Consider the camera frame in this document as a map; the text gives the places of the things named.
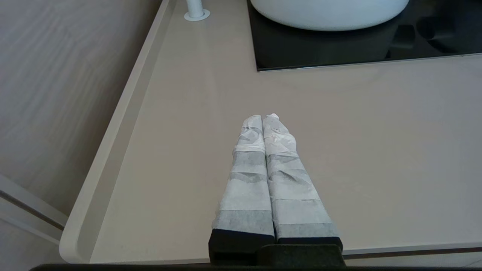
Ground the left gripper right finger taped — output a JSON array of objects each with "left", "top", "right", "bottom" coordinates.
[{"left": 263, "top": 114, "right": 344, "bottom": 251}]

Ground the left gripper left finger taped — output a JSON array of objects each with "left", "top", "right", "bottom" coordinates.
[{"left": 209, "top": 115, "right": 277, "bottom": 264}]

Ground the white pot with steel rim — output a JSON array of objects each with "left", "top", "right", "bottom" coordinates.
[{"left": 250, "top": 0, "right": 410, "bottom": 31}]

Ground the large black glass cooktop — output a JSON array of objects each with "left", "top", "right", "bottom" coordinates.
[{"left": 247, "top": 0, "right": 482, "bottom": 72}]

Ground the white round pole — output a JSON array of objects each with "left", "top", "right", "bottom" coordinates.
[{"left": 184, "top": 0, "right": 210, "bottom": 21}]

